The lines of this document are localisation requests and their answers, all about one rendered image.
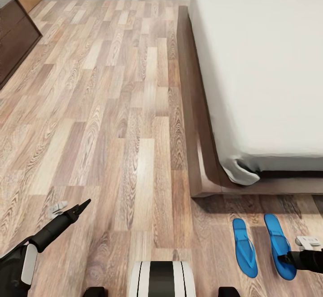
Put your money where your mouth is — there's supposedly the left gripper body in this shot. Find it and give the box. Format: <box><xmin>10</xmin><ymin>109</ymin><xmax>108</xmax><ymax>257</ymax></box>
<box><xmin>44</xmin><ymin>209</ymin><xmax>78</xmax><ymax>240</ymax></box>

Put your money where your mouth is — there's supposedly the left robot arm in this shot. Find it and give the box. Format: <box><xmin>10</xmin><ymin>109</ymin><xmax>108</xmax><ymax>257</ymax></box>
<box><xmin>0</xmin><ymin>199</ymin><xmax>91</xmax><ymax>297</ymax></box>

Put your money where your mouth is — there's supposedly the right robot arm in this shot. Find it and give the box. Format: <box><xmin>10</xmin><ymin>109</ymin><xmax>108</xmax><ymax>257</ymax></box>
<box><xmin>277</xmin><ymin>236</ymin><xmax>323</xmax><ymax>273</ymax></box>

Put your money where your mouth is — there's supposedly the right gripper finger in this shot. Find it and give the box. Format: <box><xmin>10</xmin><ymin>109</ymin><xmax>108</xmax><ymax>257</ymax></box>
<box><xmin>277</xmin><ymin>252</ymin><xmax>293</xmax><ymax>265</ymax></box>

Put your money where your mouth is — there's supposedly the sandal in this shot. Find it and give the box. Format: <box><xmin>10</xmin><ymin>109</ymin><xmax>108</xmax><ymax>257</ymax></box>
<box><xmin>233</xmin><ymin>218</ymin><xmax>258</xmax><ymax>278</ymax></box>
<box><xmin>264</xmin><ymin>214</ymin><xmax>297</xmax><ymax>280</ymax></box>

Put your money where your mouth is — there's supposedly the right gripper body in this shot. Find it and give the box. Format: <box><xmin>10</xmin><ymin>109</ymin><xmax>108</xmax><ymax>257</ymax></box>
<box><xmin>288</xmin><ymin>250</ymin><xmax>323</xmax><ymax>273</ymax></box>

